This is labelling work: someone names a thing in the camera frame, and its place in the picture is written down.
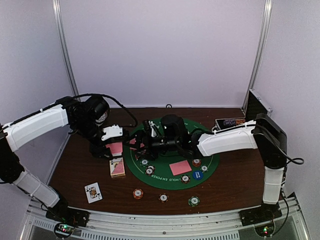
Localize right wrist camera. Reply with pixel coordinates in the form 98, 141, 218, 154
142, 114, 188, 140

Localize red backed card deck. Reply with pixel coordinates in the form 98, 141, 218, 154
106, 142, 123, 156

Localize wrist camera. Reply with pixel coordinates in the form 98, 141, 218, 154
101, 124, 123, 141
142, 114, 188, 140

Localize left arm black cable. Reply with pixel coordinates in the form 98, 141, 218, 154
74, 92, 140, 128

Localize blue small blind button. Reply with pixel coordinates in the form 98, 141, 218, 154
192, 170, 204, 180

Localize face down card bottom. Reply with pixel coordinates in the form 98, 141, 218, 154
169, 160, 192, 176

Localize aluminium poker chip case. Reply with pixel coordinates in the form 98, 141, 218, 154
212, 89, 273, 130

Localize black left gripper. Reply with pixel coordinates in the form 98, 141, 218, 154
73, 116, 113, 160

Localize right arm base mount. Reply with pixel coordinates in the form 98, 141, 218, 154
239, 207, 283, 226

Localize left aluminium frame post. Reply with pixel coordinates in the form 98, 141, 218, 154
52, 0, 79, 96

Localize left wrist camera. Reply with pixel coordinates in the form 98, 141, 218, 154
101, 124, 123, 141

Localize jack of clubs card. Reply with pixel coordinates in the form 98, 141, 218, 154
84, 182, 103, 204

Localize green round poker mat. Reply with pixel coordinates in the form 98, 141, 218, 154
123, 117, 221, 189

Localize aluminium frame post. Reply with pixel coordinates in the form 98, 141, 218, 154
242, 0, 273, 113
52, 0, 79, 96

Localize black red triangle button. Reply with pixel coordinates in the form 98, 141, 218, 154
134, 151, 144, 160

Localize black chip bottom mat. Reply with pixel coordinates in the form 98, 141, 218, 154
180, 174, 191, 184

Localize black chips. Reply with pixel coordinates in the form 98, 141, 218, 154
145, 165, 156, 176

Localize floral patterned plate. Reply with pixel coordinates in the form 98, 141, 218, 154
95, 110, 110, 126

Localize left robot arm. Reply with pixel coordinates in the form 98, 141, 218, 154
0, 94, 123, 222

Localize aluminium front rail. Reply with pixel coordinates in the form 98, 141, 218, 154
22, 192, 311, 240

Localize black hundred chip stack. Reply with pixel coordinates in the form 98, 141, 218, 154
158, 194, 169, 203

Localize gold playing card box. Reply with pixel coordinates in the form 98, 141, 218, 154
109, 157, 126, 178

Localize green chip stack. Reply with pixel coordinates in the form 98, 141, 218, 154
188, 196, 200, 207

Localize red five chip stack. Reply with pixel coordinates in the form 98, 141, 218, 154
132, 188, 144, 200

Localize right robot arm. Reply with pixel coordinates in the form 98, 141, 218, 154
123, 114, 287, 221

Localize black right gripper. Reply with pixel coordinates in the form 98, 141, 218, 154
122, 129, 180, 161

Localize right aluminium frame post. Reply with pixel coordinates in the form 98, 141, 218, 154
242, 0, 273, 113

